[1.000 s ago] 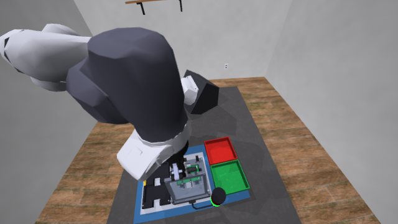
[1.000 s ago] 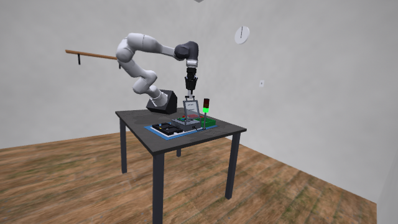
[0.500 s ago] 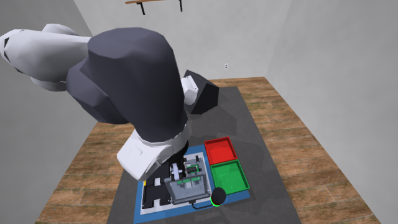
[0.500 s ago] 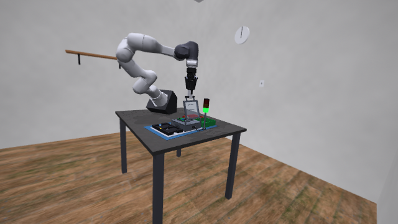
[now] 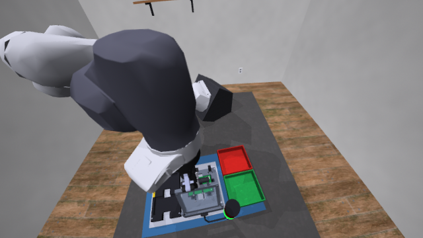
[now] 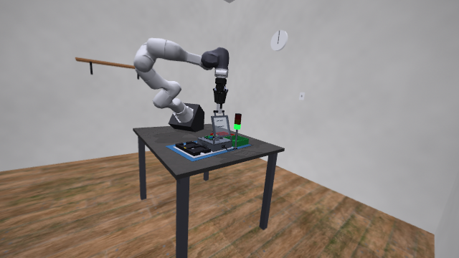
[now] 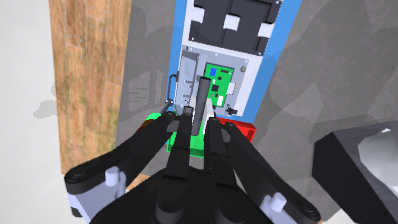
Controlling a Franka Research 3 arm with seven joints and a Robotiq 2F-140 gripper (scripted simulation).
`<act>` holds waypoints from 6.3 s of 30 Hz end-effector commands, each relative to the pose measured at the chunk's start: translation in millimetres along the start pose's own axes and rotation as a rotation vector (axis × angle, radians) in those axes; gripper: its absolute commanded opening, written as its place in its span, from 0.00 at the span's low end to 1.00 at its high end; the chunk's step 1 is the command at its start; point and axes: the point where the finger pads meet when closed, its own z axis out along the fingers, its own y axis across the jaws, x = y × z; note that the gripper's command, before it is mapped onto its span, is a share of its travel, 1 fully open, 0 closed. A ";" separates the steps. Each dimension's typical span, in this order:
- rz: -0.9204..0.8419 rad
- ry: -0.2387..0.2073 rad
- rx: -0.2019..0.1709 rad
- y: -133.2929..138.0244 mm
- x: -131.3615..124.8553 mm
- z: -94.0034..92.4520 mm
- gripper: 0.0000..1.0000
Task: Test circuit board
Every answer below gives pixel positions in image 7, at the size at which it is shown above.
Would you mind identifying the red open-top bin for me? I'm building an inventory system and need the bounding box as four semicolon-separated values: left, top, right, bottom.
217;117;256;143

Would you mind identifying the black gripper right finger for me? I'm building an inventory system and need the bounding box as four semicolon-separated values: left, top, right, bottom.
203;98;321;224

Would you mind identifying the green bin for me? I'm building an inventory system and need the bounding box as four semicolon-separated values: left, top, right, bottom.
166;118;204;158

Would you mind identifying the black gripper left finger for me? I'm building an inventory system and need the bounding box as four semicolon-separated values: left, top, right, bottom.
64;95;196;224

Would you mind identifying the green circuit board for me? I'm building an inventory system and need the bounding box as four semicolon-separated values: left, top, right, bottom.
205;64;233;107

